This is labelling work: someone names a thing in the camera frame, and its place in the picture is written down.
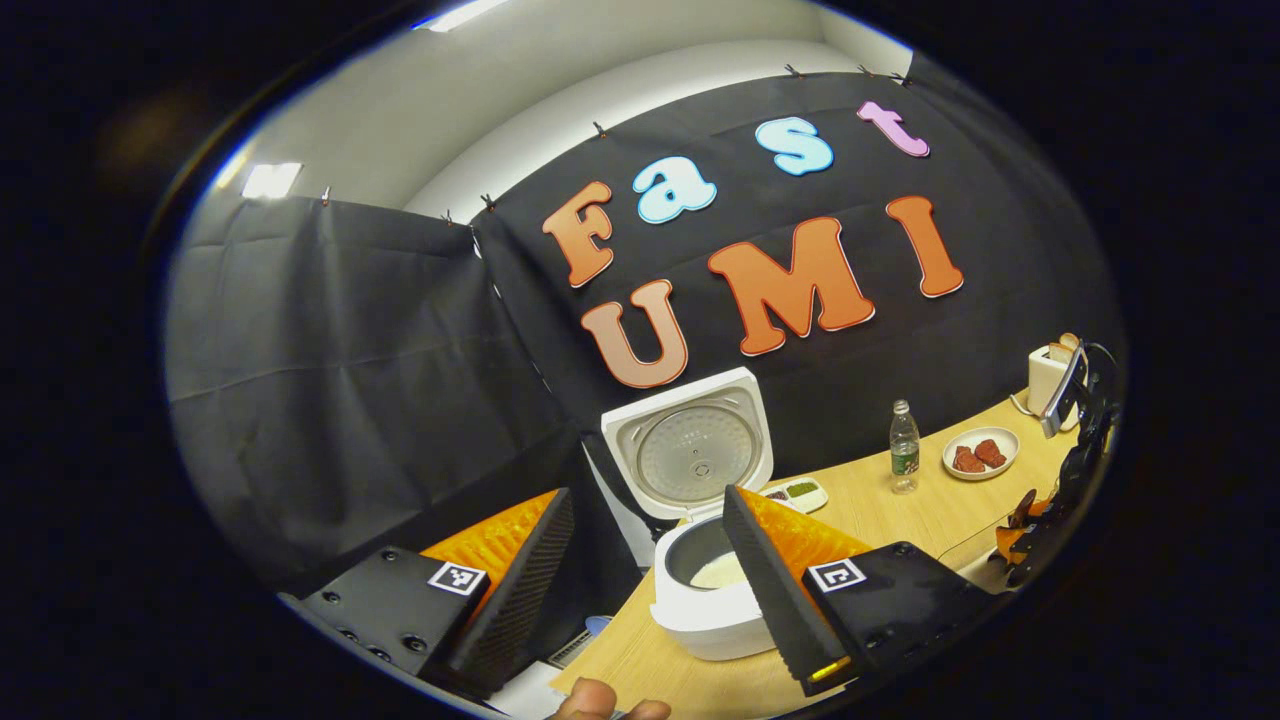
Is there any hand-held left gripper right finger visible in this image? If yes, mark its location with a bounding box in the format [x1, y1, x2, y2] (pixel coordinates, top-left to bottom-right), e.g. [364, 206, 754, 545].
[722, 485, 1001, 698]

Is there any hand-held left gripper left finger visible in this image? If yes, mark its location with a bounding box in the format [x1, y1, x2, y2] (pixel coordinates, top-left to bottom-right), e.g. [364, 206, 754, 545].
[280, 488, 576, 701]

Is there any white rice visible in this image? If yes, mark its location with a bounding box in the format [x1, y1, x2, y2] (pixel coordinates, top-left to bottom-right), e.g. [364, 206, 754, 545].
[690, 552, 749, 591]

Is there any white rice cooker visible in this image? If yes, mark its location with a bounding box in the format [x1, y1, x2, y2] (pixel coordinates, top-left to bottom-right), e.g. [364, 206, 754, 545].
[600, 366, 776, 661]

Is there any white toaster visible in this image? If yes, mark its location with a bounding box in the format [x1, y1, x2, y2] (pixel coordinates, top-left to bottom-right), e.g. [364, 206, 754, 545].
[1027, 335, 1083, 419]

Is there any white round plate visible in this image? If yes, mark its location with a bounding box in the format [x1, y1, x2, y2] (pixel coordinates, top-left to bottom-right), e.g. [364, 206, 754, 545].
[942, 427, 1021, 482]

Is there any white vented device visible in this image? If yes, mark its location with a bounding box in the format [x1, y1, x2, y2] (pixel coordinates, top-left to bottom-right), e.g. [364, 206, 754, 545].
[490, 630, 601, 720]

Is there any white divided bean dish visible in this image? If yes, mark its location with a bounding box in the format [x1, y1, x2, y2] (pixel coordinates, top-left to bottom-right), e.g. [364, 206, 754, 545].
[760, 477, 829, 514]

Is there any clear plastic water bottle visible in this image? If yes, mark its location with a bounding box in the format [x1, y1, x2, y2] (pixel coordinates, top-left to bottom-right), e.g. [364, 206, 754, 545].
[889, 400, 921, 495]

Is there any ceiling light panel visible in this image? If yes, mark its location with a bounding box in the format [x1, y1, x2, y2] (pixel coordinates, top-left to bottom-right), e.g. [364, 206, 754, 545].
[240, 162, 303, 199]

